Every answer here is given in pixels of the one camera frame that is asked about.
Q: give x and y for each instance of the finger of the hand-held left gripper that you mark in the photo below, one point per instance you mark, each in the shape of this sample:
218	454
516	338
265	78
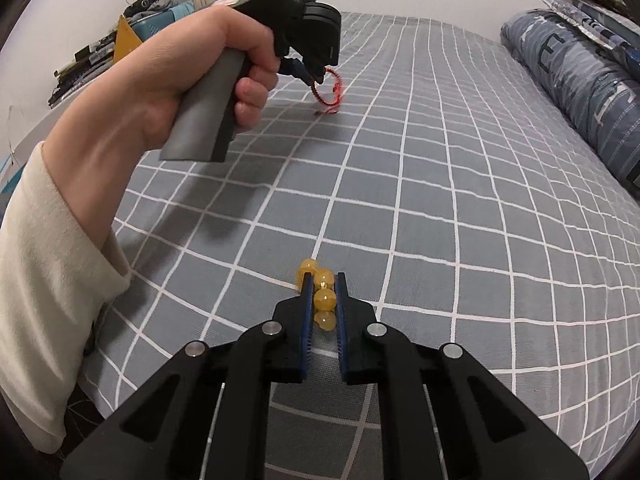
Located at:
297	67

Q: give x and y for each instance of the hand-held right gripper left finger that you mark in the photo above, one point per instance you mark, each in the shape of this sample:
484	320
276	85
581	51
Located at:
308	320

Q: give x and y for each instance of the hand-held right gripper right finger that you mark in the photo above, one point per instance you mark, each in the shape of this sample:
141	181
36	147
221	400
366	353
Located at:
343	320

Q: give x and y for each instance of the person's left forearm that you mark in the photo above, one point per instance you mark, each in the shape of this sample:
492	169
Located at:
45	260

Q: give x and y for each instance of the person's left hand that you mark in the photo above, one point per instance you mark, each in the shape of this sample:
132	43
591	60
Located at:
175	60

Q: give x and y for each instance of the light blue cloth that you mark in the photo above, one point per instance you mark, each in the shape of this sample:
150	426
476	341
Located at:
182	8

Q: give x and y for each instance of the teal suitcase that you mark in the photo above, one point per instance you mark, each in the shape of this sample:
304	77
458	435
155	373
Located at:
155	25

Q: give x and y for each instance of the dark clothes pile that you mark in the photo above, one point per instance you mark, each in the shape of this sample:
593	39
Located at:
145	5

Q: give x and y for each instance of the yellow lidded white box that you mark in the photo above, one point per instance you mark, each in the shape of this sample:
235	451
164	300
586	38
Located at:
126	40

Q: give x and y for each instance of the grey checked bed sheet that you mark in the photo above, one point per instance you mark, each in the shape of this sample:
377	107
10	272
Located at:
425	185

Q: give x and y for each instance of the dark desk clutter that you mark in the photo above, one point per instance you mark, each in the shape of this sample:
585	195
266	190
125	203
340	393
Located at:
80	67

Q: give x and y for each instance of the rolled grey printed quilt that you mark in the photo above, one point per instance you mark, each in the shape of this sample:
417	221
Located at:
565	70

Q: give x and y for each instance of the folded striped blanket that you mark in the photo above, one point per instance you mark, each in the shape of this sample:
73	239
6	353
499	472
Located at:
590	17

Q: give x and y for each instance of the sky print lidded box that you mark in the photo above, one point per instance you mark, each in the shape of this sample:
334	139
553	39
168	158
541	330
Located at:
7	180

